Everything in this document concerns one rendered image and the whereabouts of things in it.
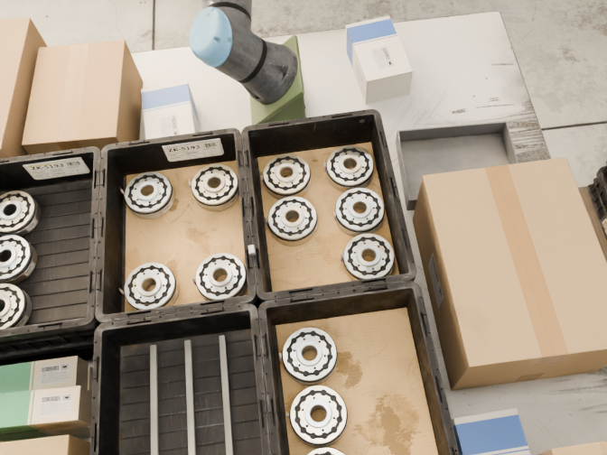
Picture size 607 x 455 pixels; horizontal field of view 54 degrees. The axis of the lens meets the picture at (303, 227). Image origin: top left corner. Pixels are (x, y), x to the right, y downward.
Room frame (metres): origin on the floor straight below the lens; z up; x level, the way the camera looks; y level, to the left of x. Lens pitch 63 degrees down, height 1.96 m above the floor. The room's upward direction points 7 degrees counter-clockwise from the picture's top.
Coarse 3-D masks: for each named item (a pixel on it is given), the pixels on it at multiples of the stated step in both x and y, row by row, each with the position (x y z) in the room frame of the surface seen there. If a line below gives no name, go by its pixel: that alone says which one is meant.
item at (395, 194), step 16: (352, 112) 0.79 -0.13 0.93; (368, 112) 0.79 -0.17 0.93; (256, 128) 0.78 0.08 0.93; (272, 128) 0.78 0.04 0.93; (384, 144) 0.70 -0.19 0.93; (384, 160) 0.66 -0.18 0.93; (400, 208) 0.55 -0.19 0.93; (256, 224) 0.55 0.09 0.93; (400, 224) 0.51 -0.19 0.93; (256, 240) 0.51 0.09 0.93; (256, 256) 0.48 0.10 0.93; (256, 272) 0.45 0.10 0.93; (256, 288) 0.42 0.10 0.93; (304, 288) 0.40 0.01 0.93; (320, 288) 0.40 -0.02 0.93; (336, 288) 0.40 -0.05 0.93; (352, 288) 0.39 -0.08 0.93
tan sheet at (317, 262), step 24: (360, 144) 0.77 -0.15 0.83; (264, 168) 0.74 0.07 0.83; (312, 168) 0.73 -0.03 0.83; (264, 192) 0.68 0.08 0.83; (312, 192) 0.66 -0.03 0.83; (336, 192) 0.66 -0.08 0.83; (264, 216) 0.62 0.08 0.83; (384, 216) 0.58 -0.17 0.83; (312, 240) 0.55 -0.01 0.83; (336, 240) 0.54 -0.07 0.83; (288, 264) 0.50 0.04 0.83; (312, 264) 0.49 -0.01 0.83; (336, 264) 0.49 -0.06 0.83; (288, 288) 0.45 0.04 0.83
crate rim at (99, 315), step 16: (112, 144) 0.78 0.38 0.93; (128, 144) 0.78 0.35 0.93; (144, 144) 0.77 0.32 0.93; (240, 144) 0.74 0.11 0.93; (240, 160) 0.70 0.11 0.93; (240, 176) 0.66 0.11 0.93; (240, 192) 0.62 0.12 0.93; (240, 208) 0.59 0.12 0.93; (96, 288) 0.45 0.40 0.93; (96, 304) 0.42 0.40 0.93; (192, 304) 0.40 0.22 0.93; (208, 304) 0.39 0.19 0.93; (224, 304) 0.39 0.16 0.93; (112, 320) 0.39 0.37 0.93
